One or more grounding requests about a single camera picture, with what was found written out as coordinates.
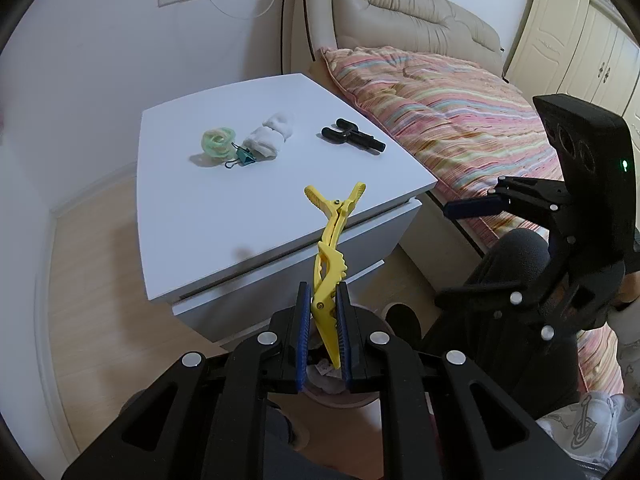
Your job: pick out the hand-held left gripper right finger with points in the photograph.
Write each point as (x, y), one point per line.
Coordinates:
(344, 340)

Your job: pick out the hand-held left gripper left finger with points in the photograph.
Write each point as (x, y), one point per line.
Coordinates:
(303, 340)

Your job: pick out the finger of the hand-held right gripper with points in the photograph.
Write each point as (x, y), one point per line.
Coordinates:
(530, 305)
(475, 207)

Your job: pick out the yellow hair clip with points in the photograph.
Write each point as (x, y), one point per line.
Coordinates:
(330, 240)

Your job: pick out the person's right hand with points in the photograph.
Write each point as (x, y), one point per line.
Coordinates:
(632, 287)

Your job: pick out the person's right leg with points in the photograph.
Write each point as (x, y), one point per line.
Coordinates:
(520, 255)

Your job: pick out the person's leg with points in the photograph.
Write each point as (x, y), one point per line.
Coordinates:
(277, 435)
(520, 255)

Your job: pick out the black slipper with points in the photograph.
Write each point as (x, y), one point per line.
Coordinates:
(402, 322)

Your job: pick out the person's left leg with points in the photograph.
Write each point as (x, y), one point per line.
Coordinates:
(277, 435)

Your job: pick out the person's white printed clothing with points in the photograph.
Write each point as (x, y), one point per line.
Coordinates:
(600, 425)

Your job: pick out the white nightstand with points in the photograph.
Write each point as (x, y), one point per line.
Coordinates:
(200, 210)

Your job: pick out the cream wardrobe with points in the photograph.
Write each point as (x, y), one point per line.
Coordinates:
(575, 35)

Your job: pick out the green binder clip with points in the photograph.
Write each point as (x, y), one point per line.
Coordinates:
(245, 156)

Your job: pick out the beige leather bed headboard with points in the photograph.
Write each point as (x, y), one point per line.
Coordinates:
(400, 5)

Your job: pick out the beige bed frame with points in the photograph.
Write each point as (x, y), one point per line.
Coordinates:
(440, 240)

